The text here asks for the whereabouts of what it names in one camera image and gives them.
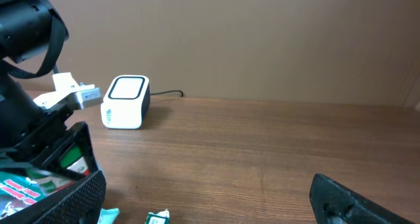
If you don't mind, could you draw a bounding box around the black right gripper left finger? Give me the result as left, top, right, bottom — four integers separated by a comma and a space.
1, 170, 106, 224

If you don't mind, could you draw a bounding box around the green lid jar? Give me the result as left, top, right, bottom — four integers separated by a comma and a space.
60, 146, 89, 175

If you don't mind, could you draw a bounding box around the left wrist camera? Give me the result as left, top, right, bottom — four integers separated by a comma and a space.
33, 72, 102, 110

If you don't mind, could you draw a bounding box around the white barcode scanner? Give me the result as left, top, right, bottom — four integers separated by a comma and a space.
100, 75, 151, 129

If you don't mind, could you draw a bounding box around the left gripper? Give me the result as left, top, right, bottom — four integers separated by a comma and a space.
1, 102, 98, 181

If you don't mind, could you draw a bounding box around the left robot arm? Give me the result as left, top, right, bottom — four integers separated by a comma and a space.
1, 0, 98, 181

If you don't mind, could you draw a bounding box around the teal wet wipes pack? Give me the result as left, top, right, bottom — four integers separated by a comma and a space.
97, 208, 120, 224

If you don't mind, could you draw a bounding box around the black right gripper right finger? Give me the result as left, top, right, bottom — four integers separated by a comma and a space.
309, 173, 413, 224

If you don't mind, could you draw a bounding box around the green 3M gloves package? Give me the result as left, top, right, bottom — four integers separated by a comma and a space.
1, 169, 74, 219

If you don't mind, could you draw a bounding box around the black scanner cable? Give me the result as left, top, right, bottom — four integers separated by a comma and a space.
150, 89, 185, 98

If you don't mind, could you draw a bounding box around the green white gum pack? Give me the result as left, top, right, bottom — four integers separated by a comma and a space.
145, 209, 171, 224

